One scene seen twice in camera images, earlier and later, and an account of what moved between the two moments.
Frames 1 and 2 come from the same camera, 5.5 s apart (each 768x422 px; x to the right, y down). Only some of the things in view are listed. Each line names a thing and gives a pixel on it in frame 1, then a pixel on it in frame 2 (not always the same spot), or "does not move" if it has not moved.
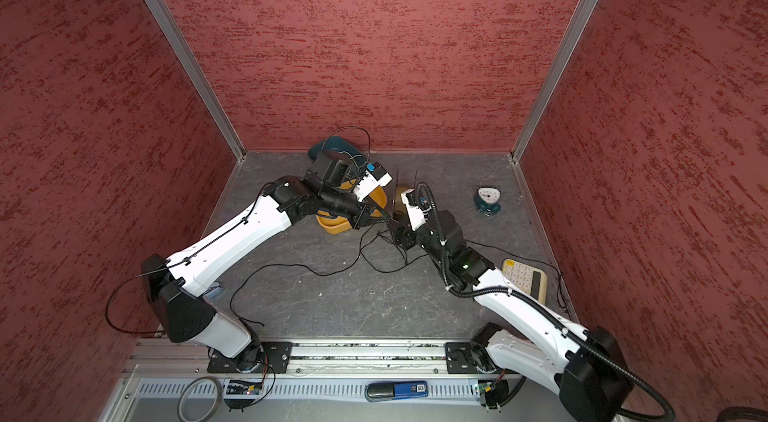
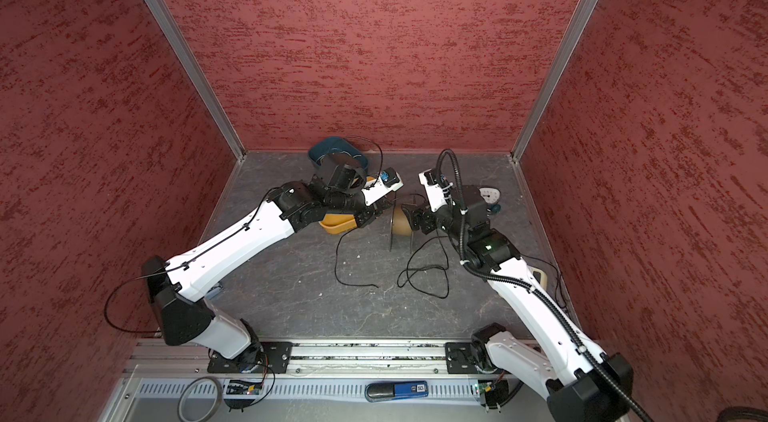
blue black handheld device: [385, 391] does not move
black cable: [355, 253] -> [399, 280]
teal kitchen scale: [487, 198] does not move
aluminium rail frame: [160, 359] does not move
